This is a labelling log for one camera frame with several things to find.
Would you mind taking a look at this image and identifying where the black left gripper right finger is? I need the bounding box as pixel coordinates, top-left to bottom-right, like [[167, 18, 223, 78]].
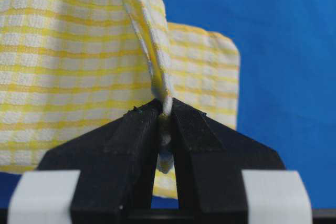
[[172, 99, 285, 223]]

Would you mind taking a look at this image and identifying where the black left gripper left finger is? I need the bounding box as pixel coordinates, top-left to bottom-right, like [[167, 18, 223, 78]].
[[37, 100, 162, 223]]

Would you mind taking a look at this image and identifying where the yellow checked towel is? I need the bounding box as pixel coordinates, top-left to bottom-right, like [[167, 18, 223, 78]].
[[0, 0, 241, 199]]

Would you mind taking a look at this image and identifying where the blue table mat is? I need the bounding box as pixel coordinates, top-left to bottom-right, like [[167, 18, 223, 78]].
[[0, 0, 336, 210]]

